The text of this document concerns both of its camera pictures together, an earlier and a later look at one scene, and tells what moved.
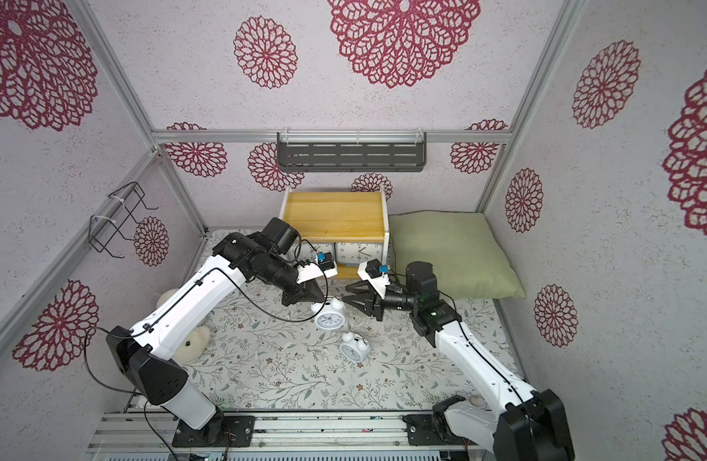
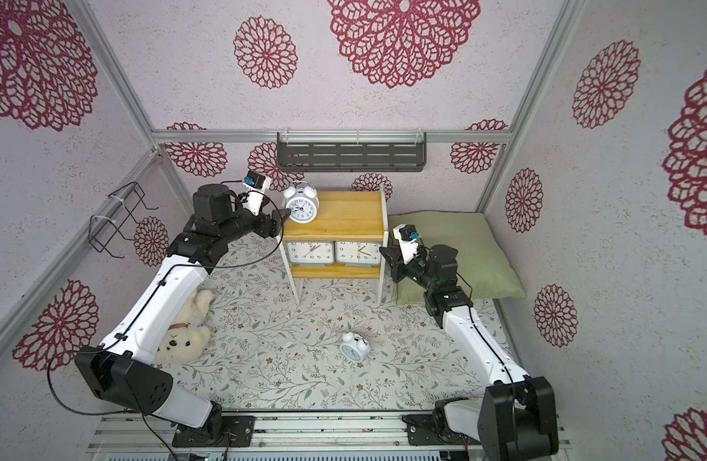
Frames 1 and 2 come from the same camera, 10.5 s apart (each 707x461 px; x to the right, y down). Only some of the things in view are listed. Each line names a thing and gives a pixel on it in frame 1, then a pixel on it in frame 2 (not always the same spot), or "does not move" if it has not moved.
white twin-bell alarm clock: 354,347 does not move
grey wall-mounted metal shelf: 352,151 does not move
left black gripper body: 286,281 -> 258,224
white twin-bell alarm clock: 331,316 -> 303,201
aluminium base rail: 146,433 does not move
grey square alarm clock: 353,253 does not move
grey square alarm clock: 305,252 does not move
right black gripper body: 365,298 -> 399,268
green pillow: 467,261 does not move
